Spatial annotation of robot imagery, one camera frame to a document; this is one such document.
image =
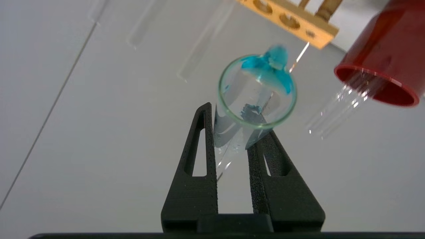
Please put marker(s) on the red plastic cup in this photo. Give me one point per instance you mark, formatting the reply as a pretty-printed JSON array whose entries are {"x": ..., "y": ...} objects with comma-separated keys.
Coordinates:
[{"x": 388, "y": 56}]

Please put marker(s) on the test tube with blue pigment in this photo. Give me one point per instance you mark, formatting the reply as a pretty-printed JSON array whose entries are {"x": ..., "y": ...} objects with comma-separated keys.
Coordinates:
[{"x": 265, "y": 73}]

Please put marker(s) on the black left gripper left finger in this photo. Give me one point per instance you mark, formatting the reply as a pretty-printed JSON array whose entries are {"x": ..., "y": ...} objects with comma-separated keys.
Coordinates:
[{"x": 196, "y": 199}]

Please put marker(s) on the wooden test tube rack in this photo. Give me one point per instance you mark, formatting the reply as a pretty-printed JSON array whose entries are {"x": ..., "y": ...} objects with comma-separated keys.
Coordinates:
[{"x": 292, "y": 18}]

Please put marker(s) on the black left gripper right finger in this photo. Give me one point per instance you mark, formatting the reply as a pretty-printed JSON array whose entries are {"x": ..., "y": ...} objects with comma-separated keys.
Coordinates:
[{"x": 285, "y": 199}]

